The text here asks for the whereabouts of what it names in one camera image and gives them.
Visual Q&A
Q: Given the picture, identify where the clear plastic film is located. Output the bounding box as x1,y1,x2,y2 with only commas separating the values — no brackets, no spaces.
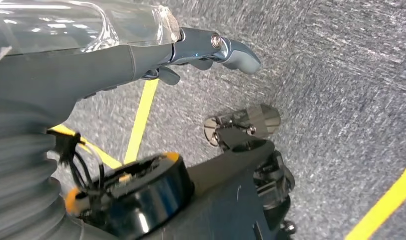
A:
0,0,182,57

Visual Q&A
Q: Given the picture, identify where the yellow floor tape square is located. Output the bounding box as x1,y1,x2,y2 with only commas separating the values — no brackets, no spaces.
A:
50,78,160,170
344,167,406,240

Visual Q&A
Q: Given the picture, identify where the black round robot joint motor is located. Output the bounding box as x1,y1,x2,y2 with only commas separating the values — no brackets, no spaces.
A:
65,151,195,240

